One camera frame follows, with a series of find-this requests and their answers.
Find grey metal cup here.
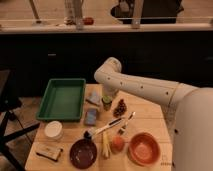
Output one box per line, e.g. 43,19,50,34
103,102,112,111

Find orange round fruit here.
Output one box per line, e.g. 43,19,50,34
111,136,125,152

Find blue rectangular sponge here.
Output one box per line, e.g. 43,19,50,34
84,108,98,126

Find orange clay bowl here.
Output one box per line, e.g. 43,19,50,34
128,132,161,167

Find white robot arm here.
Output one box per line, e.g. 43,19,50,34
94,57,213,171

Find red object on counter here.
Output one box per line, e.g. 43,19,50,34
83,17,94,25

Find wooden stick stand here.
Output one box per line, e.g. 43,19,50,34
28,0,44,26

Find brown pine cone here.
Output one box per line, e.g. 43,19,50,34
113,99,127,117

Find black white dish brush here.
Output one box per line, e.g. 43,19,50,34
83,118,122,139

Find small metal fork brush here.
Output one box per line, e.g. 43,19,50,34
118,111,136,135

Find dark bag on counter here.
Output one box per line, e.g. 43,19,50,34
110,0,184,24

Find black office chair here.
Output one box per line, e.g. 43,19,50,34
0,70,40,171

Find light green plastic cup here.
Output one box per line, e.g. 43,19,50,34
102,96,112,104

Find wooden block eraser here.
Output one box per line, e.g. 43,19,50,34
35,144,63,162

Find white round container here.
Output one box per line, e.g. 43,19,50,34
44,121,63,140

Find green plastic tray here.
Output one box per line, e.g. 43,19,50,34
36,78,86,122

